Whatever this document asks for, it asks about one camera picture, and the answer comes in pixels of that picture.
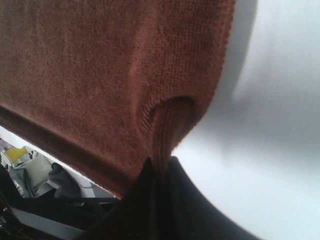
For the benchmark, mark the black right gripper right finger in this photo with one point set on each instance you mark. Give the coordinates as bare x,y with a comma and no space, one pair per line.
191,215

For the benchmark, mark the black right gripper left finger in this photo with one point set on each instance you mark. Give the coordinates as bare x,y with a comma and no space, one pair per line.
135,216

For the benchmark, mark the brown towel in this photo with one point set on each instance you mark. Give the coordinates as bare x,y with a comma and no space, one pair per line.
102,85

